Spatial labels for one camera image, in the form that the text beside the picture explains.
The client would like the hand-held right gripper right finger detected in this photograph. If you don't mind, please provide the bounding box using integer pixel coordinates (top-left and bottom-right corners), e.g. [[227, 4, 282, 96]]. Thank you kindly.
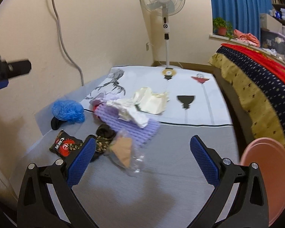
[[189, 135, 269, 228]]

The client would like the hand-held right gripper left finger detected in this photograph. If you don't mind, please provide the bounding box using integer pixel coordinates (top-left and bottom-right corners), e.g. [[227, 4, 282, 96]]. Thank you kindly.
[[17, 135, 100, 228]]

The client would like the blue plastic bag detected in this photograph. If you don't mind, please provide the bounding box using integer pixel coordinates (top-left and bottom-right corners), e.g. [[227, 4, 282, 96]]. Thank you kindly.
[[51, 100, 85, 124]]

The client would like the purple foam sheet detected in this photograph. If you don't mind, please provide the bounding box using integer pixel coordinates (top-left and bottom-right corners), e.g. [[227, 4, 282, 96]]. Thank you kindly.
[[95, 101, 161, 148]]

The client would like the pink plastic bin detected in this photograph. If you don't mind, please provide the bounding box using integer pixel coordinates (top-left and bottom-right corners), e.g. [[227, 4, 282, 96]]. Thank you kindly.
[[240, 138, 285, 227]]

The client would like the white paper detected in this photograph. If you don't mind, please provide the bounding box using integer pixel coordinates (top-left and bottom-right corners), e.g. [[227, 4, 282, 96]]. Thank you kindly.
[[107, 98, 150, 127]]

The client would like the cream paper bag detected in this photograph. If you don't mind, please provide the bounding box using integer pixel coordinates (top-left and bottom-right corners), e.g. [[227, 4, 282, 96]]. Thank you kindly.
[[132, 87, 169, 115]]

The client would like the black snack packet red print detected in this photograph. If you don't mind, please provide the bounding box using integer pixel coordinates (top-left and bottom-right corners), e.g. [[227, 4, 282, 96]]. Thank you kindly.
[[49, 129, 83, 158]]

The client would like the black patterned wrapper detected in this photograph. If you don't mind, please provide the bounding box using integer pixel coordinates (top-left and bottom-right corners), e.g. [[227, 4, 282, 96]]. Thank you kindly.
[[85, 134, 115, 162]]

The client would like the grey foam mat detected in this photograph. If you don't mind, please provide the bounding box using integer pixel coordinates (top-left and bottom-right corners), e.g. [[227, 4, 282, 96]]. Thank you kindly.
[[11, 121, 243, 228]]

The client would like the dark fuzzy cloth bundle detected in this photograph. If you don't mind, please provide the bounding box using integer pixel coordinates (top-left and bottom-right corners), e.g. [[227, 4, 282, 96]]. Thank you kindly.
[[96, 124, 117, 139]]

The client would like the clear plastic bag brown card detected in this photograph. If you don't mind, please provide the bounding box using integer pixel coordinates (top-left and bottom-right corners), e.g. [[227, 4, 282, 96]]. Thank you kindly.
[[104, 128, 148, 177]]

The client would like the black rolled cloth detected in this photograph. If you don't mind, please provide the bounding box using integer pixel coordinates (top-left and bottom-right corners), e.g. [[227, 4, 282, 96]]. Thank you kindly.
[[50, 117, 64, 131]]

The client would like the white printed sheet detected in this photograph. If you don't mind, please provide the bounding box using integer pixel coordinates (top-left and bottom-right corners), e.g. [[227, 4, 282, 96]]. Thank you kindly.
[[82, 65, 233, 126]]

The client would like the navy starry bedspread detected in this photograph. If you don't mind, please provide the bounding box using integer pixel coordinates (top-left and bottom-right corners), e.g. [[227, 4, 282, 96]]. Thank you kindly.
[[208, 46, 285, 162]]

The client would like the red blanket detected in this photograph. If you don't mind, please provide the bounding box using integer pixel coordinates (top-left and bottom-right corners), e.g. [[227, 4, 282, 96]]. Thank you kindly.
[[222, 43, 285, 81]]

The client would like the white crumpled cloth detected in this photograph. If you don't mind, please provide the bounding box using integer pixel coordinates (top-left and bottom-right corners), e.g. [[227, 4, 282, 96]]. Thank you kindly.
[[268, 49, 285, 60]]

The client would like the pink folded cloth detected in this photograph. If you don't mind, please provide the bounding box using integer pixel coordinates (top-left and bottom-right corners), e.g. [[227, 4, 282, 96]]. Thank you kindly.
[[233, 28, 260, 47]]

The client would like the potted green plant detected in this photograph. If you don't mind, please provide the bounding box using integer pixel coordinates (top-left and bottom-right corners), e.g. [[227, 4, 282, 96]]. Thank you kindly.
[[212, 17, 234, 38]]

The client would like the white standing fan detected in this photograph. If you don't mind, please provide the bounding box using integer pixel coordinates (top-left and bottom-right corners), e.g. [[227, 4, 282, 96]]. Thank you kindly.
[[139, 0, 186, 70]]

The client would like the clear plastic storage box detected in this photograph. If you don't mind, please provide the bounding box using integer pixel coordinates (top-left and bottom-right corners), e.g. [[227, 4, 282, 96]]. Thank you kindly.
[[260, 27, 285, 60]]

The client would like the cardboard box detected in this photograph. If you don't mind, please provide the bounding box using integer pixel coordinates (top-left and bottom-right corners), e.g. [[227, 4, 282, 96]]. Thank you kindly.
[[259, 13, 283, 31]]

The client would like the blue curtain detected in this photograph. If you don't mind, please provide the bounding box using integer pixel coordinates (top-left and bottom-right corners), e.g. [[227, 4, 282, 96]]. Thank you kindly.
[[208, 0, 276, 41]]

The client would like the grey wall cable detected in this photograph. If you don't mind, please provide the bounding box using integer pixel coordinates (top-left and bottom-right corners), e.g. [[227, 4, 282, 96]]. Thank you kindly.
[[50, 0, 85, 87]]

